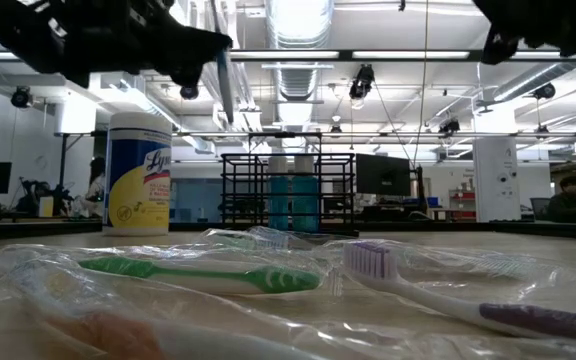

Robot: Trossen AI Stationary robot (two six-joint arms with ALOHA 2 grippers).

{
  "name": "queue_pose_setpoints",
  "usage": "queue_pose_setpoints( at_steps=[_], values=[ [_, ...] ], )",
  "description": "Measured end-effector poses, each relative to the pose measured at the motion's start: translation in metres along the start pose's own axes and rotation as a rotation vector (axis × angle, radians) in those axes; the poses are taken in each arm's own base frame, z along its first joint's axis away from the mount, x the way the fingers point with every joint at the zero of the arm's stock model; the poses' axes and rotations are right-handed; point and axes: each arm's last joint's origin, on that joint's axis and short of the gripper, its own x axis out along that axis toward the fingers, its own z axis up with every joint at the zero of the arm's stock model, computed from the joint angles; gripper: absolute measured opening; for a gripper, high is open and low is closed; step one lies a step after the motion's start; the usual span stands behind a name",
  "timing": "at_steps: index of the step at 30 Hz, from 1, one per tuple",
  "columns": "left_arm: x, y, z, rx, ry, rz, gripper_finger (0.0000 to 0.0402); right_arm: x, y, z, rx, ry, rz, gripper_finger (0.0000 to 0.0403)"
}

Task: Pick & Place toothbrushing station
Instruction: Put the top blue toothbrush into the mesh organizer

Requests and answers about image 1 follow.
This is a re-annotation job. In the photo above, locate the thin hanging cable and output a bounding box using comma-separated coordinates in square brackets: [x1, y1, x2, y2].
[411, 0, 430, 166]

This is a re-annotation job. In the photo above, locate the Lysol wipes canister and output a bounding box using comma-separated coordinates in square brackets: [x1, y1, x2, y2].
[102, 111, 174, 237]

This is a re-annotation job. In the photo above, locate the purple white toothbrush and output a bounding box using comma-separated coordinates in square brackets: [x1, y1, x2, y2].
[341, 240, 576, 346]

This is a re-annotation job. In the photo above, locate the orange white toothbrush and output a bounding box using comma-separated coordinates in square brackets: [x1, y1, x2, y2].
[17, 294, 334, 360]

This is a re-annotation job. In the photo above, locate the white round column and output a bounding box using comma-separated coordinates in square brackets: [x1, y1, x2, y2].
[472, 137, 522, 224]

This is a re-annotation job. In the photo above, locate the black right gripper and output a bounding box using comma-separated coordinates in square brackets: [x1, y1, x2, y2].
[471, 0, 564, 66]

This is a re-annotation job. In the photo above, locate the small blue mouthwash bottle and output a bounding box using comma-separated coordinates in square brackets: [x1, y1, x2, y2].
[267, 155, 290, 232]
[292, 154, 320, 234]

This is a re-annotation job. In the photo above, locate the black wire caddy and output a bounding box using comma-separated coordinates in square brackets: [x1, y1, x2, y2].
[220, 131, 360, 239]

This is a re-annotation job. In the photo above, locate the person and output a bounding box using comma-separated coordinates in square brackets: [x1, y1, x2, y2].
[547, 174, 576, 224]
[83, 156, 107, 219]

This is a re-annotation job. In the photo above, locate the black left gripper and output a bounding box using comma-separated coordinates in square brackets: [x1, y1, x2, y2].
[42, 0, 234, 89]

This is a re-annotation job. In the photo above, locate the grey office chair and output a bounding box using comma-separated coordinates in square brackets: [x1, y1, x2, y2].
[530, 197, 554, 221]

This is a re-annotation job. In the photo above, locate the red shelf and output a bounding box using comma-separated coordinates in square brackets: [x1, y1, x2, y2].
[448, 188, 475, 221]

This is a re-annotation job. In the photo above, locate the silver ventilation duct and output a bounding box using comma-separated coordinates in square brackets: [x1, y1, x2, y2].
[265, 0, 335, 101]

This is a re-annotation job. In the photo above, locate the green white toothbrush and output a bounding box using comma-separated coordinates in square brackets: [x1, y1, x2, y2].
[76, 254, 324, 296]

